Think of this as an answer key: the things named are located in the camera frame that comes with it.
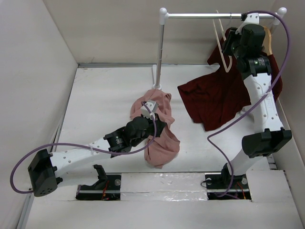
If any purple cable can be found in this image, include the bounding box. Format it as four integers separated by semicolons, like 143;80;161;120
207;10;292;198
10;101;158;198

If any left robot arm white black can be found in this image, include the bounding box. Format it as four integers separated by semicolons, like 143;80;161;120
28;114;167;197

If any wooden hanger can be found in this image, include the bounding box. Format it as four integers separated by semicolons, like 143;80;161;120
263;27;273;56

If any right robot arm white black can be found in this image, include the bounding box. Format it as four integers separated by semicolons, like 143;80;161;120
220;24;292;187

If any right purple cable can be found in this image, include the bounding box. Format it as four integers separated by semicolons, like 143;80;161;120
207;10;292;198

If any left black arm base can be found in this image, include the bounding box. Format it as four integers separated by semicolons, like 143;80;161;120
75;165;122;201

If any pink t shirt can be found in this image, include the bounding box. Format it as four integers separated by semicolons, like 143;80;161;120
130;89;180;169

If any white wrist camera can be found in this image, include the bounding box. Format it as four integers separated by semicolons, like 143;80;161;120
140;100;158;119
235;13;259;34

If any dark red t shirt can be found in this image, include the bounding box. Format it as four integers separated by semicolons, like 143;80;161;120
177;27;284;132

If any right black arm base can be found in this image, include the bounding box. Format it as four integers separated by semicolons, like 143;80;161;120
201;172;251;200

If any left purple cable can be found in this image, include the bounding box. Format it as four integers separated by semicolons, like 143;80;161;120
10;101;158;198

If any cream plastic hanger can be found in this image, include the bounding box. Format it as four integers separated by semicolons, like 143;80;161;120
213;18;233;73

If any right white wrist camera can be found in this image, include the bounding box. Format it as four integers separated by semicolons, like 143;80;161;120
235;13;259;34

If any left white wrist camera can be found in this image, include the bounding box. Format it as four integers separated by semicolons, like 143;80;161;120
140;100;158;119

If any metal clothes rack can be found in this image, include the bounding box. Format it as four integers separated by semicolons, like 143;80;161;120
151;7;287;117

